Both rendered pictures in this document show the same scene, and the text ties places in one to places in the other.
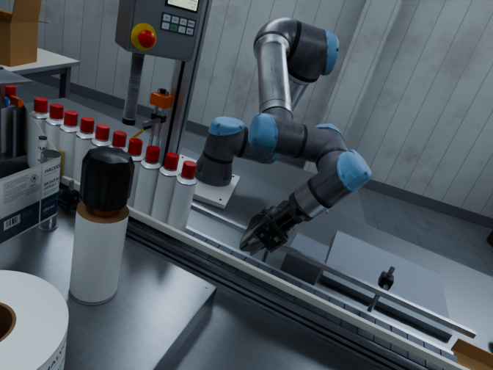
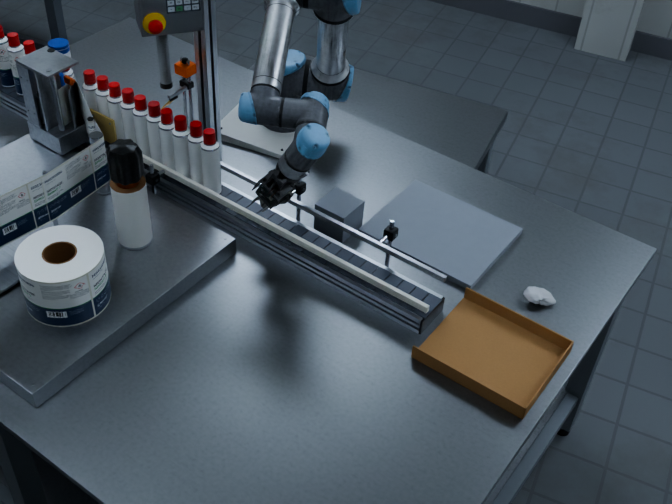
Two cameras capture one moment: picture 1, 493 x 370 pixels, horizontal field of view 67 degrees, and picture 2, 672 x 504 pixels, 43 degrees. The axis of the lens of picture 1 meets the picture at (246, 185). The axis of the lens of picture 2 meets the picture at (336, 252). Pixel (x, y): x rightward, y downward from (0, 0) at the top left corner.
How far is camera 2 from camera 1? 1.50 m
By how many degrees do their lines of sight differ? 23
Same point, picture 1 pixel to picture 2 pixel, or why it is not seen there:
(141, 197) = (178, 161)
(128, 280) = (162, 233)
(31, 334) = (84, 257)
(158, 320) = (178, 261)
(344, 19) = not seen: outside the picture
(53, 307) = (96, 245)
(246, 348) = (252, 285)
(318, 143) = (292, 116)
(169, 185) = (196, 150)
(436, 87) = not seen: outside the picture
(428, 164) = not seen: outside the picture
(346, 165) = (300, 139)
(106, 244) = (132, 207)
